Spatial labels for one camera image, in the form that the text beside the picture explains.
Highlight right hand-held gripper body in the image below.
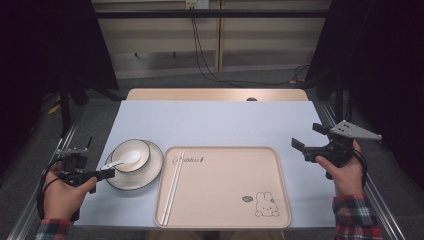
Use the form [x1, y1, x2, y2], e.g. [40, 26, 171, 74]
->
[301, 119, 383, 168]

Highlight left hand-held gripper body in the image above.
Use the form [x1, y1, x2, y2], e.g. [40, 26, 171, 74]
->
[55, 147, 101, 194]

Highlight white ceramic spoon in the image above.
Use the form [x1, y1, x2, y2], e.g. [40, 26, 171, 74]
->
[100, 150, 142, 171]

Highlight white bowl with dark rim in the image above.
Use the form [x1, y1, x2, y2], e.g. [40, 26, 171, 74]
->
[110, 138, 152, 174]

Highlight white plate with dark rim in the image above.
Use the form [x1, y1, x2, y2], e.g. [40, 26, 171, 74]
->
[104, 139, 164, 192]

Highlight white chopstick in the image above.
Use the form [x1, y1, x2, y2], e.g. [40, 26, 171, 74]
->
[160, 150, 183, 226]
[163, 151, 186, 227]

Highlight beige tray with rabbit drawing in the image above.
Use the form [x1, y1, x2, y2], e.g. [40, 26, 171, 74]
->
[153, 145, 292, 230]

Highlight person's left hand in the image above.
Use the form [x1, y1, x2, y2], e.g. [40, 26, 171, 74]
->
[43, 164, 98, 221]

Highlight person's right hand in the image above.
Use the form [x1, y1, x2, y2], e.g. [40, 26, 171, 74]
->
[314, 139, 364, 198]

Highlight black metal stand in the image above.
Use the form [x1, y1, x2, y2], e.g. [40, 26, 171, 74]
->
[334, 71, 346, 126]
[58, 78, 88, 136]

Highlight yellow floor tape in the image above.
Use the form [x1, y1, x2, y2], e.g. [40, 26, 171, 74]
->
[47, 95, 62, 116]

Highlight light blue table mat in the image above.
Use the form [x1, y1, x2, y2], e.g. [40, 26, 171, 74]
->
[74, 99, 338, 229]

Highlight black curtain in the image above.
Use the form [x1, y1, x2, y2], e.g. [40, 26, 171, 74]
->
[304, 0, 424, 181]
[0, 0, 119, 174]

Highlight black horizontal bar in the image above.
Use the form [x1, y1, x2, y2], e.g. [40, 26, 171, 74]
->
[94, 9, 331, 20]

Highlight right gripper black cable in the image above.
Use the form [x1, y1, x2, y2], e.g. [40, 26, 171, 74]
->
[353, 149, 369, 188]

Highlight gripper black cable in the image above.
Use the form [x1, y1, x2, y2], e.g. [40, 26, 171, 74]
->
[35, 156, 81, 223]
[353, 149, 369, 188]

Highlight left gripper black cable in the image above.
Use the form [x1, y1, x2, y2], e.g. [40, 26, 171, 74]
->
[35, 156, 81, 223]

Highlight metal floor rail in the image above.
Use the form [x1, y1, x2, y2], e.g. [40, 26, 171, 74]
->
[319, 101, 408, 240]
[6, 109, 88, 240]

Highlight light wooden wall strip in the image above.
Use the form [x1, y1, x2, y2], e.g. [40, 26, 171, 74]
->
[215, 0, 224, 73]

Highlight black wall cable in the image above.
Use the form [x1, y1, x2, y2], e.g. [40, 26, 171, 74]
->
[192, 8, 311, 87]
[190, 8, 311, 88]

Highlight white wall power outlet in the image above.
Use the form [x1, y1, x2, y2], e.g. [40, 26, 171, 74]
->
[185, 0, 210, 10]

